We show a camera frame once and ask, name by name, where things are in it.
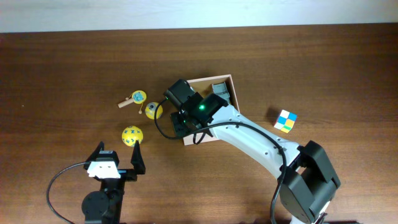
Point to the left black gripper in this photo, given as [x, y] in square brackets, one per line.
[138, 164]

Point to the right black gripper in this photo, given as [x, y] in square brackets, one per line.
[178, 121]

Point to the colourful two-by-two puzzle cube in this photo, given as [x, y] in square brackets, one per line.
[285, 121]

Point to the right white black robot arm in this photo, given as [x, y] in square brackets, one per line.
[306, 179]

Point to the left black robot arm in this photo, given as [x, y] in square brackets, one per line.
[104, 205]

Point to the yellow grey one-eyed ball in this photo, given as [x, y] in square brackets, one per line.
[153, 110]

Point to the yellow ball blue letters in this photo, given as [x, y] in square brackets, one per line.
[131, 135]

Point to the yellow wooden rattle drum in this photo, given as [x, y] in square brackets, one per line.
[137, 97]

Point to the pink cardboard box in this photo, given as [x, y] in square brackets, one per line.
[205, 86]

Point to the yellow grey toy dump truck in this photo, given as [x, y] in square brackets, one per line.
[221, 90]

